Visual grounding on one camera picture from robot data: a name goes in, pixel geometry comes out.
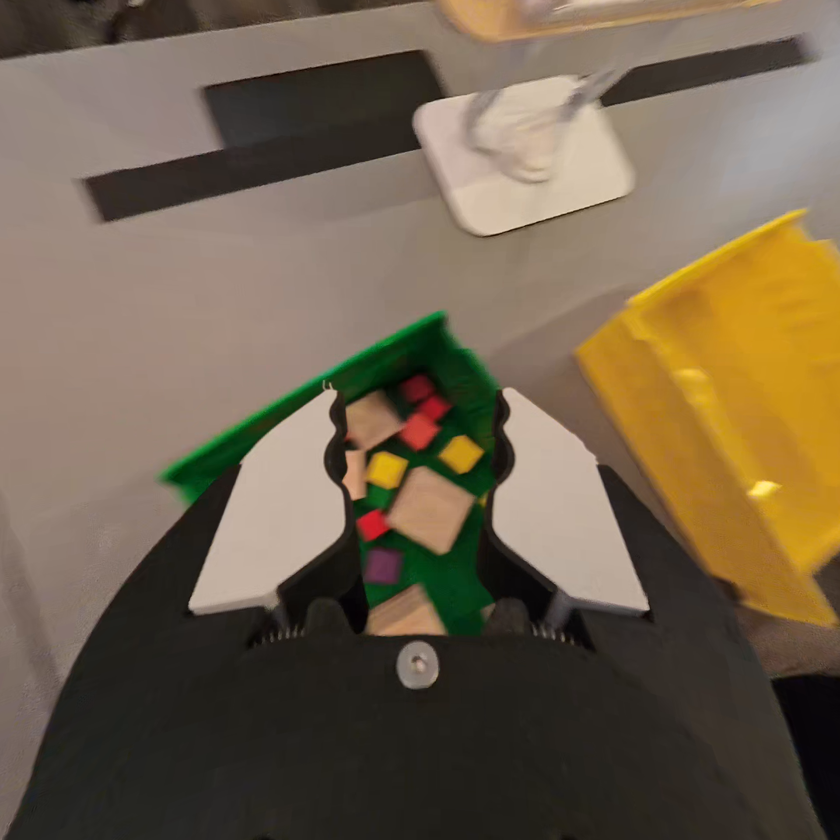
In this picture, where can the yellow plastic box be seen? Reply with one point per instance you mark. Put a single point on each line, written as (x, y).
(709, 426)

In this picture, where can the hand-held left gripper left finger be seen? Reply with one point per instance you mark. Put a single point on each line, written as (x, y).
(275, 518)

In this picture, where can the green plastic box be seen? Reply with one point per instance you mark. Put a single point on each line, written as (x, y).
(453, 371)

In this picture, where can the pile of coloured cubes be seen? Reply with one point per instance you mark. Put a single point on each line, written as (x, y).
(430, 508)

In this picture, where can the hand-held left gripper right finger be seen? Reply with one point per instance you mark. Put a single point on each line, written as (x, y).
(564, 525)

